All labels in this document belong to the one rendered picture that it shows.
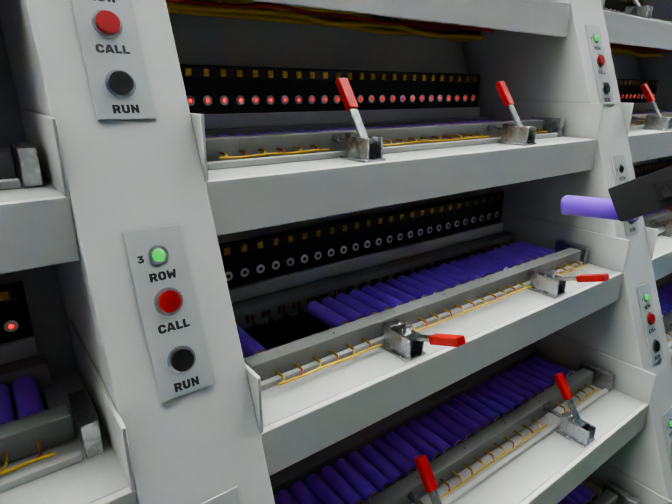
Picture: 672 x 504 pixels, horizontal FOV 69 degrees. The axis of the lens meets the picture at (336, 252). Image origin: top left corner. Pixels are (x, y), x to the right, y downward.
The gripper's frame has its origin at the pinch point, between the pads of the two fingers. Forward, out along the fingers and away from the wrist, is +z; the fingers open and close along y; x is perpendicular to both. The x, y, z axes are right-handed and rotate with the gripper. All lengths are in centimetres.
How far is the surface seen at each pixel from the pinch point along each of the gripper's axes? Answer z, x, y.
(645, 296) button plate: 20.6, 14.1, -34.8
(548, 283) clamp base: 21.6, 6.8, -13.6
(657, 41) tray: 15, -27, -62
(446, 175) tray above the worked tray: 18.7, -8.9, 2.2
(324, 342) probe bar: 24.8, 4.2, 19.9
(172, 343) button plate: 19.6, 0.1, 35.1
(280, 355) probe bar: 24.9, 3.9, 24.7
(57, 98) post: 17.1, -17.6, 38.8
